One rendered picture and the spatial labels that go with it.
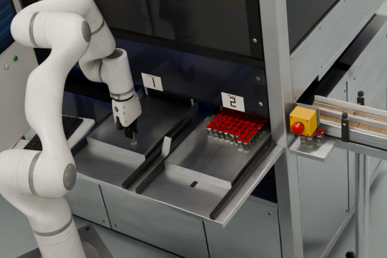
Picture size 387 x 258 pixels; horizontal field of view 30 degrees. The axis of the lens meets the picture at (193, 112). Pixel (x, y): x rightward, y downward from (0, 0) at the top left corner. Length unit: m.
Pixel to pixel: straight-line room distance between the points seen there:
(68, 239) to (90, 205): 1.33
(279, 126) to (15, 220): 1.80
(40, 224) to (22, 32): 0.53
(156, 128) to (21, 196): 0.76
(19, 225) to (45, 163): 1.86
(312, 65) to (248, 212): 0.64
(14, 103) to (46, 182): 0.95
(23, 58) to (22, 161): 0.95
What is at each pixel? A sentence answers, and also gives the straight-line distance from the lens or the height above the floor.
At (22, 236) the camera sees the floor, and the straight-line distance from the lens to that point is 3.69.
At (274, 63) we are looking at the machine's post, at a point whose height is 1.21.
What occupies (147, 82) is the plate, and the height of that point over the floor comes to 1.01.
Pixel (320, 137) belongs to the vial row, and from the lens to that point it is 2.43.
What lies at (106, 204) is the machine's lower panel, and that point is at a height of 0.26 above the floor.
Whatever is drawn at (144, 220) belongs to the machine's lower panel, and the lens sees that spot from 3.21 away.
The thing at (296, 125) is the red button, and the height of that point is 1.01.
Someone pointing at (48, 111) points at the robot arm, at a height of 1.37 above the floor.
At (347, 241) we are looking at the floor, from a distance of 3.35.
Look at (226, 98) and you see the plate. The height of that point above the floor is 1.03.
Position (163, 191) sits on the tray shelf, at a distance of 2.35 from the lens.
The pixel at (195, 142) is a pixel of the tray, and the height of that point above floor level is 0.88.
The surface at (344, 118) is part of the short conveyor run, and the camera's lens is 2.40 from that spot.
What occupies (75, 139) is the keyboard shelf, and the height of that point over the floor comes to 0.80.
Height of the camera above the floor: 2.41
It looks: 35 degrees down
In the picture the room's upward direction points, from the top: 9 degrees counter-clockwise
